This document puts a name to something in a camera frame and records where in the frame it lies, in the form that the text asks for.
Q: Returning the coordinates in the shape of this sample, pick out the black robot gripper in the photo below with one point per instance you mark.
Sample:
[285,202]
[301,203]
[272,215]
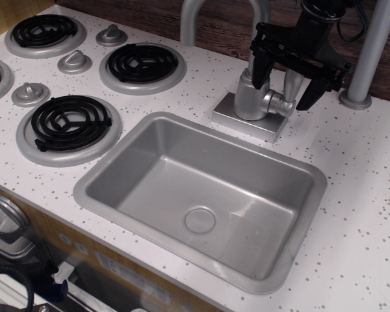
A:
[304,48]

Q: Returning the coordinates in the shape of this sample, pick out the silver faucet lever handle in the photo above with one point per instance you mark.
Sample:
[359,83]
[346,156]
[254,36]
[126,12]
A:
[283,104]

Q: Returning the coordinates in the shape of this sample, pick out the silver toy faucet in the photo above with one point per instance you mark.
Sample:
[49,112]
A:
[248,109]

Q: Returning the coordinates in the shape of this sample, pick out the grey support pole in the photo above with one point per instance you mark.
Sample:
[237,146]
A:
[357,96]

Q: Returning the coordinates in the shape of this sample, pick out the grey plastic sink basin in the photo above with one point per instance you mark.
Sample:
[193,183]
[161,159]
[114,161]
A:
[236,210]

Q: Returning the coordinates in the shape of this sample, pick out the back right black burner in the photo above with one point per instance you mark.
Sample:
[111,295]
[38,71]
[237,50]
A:
[142,69]

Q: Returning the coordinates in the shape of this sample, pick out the silver knob back right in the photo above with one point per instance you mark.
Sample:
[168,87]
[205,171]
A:
[111,36]

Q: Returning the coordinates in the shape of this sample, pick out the silver knob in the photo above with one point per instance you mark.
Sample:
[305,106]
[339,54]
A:
[111,36]
[30,95]
[74,63]

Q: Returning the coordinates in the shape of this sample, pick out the silver knob middle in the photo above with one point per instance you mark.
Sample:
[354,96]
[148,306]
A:
[74,63]

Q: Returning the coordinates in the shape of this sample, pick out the front right black burner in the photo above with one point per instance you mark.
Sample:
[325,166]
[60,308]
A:
[68,131]

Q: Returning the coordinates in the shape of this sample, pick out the back left black burner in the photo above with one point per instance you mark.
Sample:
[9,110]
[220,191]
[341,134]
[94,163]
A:
[45,36]

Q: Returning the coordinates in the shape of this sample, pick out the silver knob front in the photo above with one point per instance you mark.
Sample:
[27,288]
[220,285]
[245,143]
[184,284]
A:
[30,95]

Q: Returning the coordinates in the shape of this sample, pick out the silver round oven dial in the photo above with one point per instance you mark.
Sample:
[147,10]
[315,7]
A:
[13,221]

